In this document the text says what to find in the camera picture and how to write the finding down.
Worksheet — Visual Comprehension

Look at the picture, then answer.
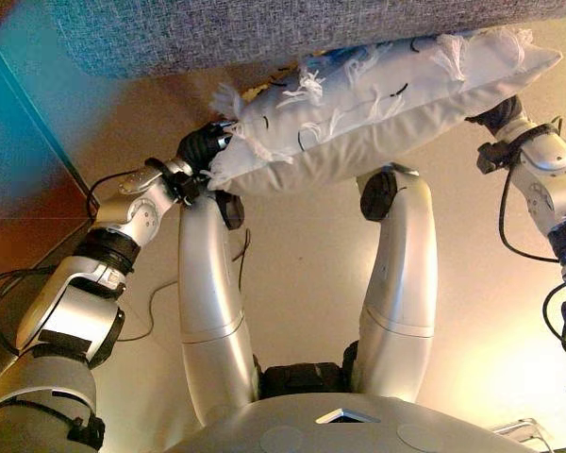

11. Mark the silver metal frame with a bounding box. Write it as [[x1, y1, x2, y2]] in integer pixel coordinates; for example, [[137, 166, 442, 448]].
[[489, 380, 566, 450]]

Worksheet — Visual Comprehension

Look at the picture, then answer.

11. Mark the white fringed cushion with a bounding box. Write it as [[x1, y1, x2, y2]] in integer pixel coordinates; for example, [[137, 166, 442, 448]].
[[206, 25, 564, 198]]

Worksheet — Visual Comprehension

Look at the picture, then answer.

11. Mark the glossy brown cabinet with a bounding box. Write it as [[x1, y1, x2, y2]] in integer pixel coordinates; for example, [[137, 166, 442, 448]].
[[0, 23, 101, 395]]

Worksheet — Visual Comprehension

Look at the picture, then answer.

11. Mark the silver robot torso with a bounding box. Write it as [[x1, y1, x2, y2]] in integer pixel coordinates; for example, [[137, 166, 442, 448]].
[[166, 348, 540, 453]]

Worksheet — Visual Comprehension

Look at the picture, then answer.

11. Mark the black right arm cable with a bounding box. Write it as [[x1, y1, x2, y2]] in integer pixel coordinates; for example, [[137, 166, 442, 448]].
[[496, 162, 566, 365]]

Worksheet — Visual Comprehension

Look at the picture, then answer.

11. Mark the grey fabric armchair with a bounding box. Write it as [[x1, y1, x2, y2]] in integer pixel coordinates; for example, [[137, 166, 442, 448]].
[[42, 0, 566, 80]]

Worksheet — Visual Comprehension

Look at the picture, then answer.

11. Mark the silver right robot leg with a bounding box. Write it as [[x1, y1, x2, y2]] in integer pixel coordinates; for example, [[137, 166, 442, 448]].
[[352, 161, 439, 403]]

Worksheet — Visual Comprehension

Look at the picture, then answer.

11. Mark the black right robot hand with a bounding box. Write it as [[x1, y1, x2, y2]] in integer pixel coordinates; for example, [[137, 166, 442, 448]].
[[465, 94, 525, 137]]

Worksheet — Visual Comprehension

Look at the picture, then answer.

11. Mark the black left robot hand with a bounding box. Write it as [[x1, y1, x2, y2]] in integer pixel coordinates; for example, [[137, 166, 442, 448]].
[[175, 120, 236, 175]]

